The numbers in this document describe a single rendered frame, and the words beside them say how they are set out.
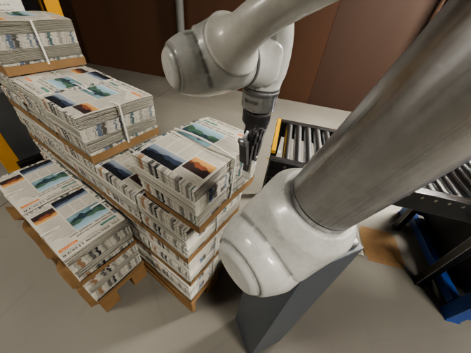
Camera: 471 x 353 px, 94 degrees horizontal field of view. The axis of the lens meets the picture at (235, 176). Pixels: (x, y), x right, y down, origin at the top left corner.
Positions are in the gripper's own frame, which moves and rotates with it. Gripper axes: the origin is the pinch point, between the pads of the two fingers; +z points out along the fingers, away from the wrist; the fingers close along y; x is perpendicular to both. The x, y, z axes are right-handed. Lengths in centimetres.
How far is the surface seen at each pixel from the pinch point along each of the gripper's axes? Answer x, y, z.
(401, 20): 2, -388, -30
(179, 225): -14.7, 17.9, 23.8
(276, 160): -7, -47, 27
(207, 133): -23.6, -7.7, 0.0
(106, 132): -68, 9, 11
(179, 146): -24.7, 5.5, -0.1
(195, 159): -15.5, 7.3, 0.0
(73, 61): -127, -11, -2
